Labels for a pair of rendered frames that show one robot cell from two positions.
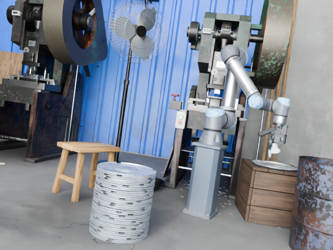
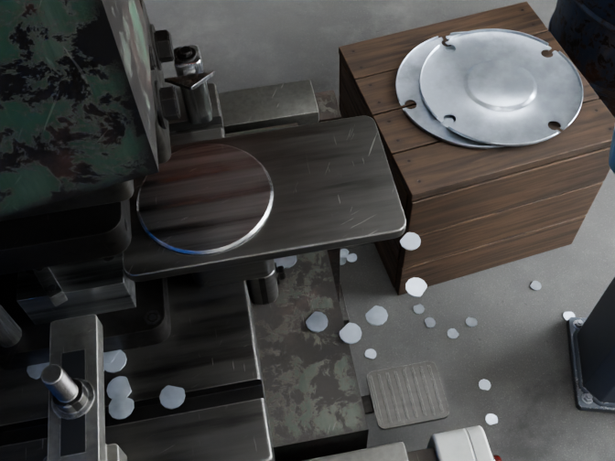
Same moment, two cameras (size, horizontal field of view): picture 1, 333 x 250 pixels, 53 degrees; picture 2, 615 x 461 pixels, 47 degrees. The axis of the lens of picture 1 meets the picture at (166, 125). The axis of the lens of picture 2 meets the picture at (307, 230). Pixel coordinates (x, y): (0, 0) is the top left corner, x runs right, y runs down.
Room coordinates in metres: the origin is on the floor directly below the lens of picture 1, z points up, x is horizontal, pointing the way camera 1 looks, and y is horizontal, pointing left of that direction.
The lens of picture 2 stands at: (2.81, 0.02, 1.30)
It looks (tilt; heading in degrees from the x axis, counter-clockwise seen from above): 56 degrees down; 253
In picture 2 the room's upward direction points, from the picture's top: 3 degrees counter-clockwise
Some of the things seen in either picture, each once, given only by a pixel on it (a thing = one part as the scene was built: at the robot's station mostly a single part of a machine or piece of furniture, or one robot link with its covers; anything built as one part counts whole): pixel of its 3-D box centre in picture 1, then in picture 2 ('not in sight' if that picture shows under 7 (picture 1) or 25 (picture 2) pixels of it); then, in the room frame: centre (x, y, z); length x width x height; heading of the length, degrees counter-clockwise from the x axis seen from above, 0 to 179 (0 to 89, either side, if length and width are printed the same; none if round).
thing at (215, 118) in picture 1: (214, 118); not in sight; (2.11, -0.30, 0.62); 0.13 x 0.12 x 0.14; 140
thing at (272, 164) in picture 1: (274, 164); (500, 84); (2.20, -0.75, 0.36); 0.29 x 0.29 x 0.01
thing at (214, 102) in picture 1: (214, 104); (263, 227); (2.74, -0.37, 0.72); 0.25 x 0.14 x 0.14; 170
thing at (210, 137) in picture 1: (211, 136); not in sight; (2.10, -0.30, 0.50); 0.15 x 0.15 x 0.10
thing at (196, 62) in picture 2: (236, 103); (193, 83); (2.76, -0.55, 0.75); 0.03 x 0.03 x 0.10; 80
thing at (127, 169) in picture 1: (127, 168); not in sight; (1.61, 0.16, 0.32); 0.29 x 0.29 x 0.01
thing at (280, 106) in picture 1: (282, 106); not in sight; (1.97, -0.66, 0.74); 0.09 x 0.08 x 0.11; 50
